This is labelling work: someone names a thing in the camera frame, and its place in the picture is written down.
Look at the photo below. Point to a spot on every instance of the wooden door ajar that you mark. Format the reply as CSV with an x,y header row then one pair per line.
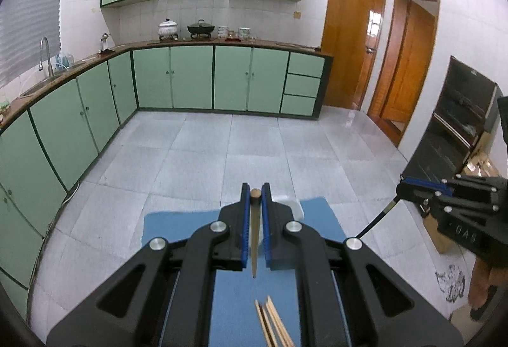
x,y
408,65

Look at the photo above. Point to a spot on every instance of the white mug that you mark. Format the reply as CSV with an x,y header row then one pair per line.
x,y
244,33

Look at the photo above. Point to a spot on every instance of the patterned rag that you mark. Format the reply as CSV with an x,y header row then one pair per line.
x,y
452,283

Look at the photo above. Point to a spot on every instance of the steel sink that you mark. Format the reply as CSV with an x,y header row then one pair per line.
x,y
39,87

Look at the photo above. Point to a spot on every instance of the person's right forearm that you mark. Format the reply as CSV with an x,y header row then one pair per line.
x,y
482,279

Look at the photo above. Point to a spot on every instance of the white utensil holder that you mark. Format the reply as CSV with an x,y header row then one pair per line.
x,y
291,206

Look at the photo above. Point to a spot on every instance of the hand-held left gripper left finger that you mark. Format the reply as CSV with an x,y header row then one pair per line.
x,y
247,220

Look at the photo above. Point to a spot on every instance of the clear plastic container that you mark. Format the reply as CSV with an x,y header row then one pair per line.
x,y
64,61

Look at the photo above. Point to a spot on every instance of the chrome faucet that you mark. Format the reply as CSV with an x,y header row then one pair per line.
x,y
49,61

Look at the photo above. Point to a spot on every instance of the black wok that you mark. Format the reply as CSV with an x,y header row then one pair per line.
x,y
200,29

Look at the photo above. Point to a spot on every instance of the green base cabinets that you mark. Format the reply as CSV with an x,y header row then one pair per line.
x,y
190,77

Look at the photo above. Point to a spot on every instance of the white cooking pot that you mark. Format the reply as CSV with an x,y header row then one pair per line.
x,y
167,29

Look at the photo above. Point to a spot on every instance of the wooden chopstick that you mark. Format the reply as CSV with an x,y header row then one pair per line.
x,y
255,235
272,328
280,321
262,323

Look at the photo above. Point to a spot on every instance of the cardboard box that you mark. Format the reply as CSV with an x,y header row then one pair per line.
x,y
482,164

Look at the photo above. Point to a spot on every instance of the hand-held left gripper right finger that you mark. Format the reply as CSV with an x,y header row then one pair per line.
x,y
266,228

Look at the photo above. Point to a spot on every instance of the grey window blinds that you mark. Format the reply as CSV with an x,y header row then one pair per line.
x,y
31,13

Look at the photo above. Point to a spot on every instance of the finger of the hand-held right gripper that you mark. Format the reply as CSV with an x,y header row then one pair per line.
x,y
424,185
430,204

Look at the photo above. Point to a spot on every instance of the closed wooden door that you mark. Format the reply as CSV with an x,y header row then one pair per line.
x,y
349,37

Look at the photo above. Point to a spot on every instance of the black glass-front cabinet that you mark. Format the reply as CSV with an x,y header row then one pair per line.
x,y
448,124

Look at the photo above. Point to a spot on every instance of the blue table cloth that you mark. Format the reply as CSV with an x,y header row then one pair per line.
x,y
234,315

